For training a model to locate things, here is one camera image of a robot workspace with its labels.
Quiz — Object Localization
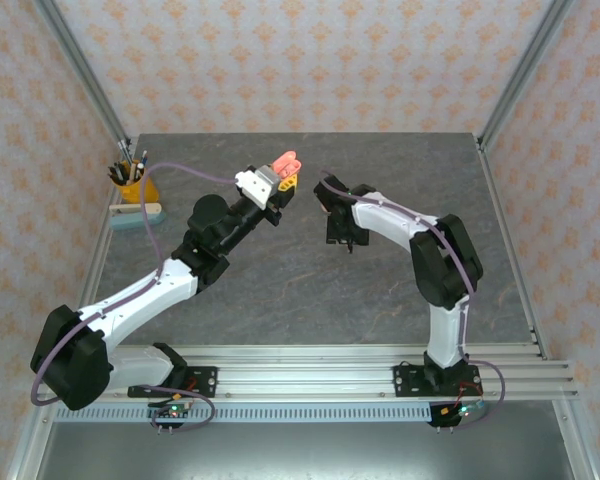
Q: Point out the yellow pen cup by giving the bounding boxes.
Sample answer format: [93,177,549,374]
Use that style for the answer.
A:
[110,159,160,205]

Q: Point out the small controller circuit board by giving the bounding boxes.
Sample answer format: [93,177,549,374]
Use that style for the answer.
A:
[427,397,486,434]
[147,399,194,434]

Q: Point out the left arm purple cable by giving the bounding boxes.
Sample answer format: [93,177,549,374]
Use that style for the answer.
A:
[29,162,241,434]

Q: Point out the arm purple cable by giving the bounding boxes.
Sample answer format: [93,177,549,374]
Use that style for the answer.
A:
[319,169,507,432]
[29,162,241,434]

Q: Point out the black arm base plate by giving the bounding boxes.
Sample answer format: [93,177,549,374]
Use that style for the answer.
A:
[127,366,219,399]
[393,364,481,399]

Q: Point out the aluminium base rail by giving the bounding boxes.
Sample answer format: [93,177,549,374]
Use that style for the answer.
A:
[32,343,580,403]

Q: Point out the perforated grey cable duct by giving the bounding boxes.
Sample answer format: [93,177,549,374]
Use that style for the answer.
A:
[53,404,434,425]

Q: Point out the aluminium frame post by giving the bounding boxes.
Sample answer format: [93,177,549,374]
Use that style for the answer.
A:
[32,0,134,149]
[476,0,577,154]

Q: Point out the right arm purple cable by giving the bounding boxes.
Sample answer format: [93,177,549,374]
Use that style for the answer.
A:
[319,169,507,432]

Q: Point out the aluminium table side rail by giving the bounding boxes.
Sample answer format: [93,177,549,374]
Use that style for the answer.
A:
[4,134,140,480]
[476,134,600,480]

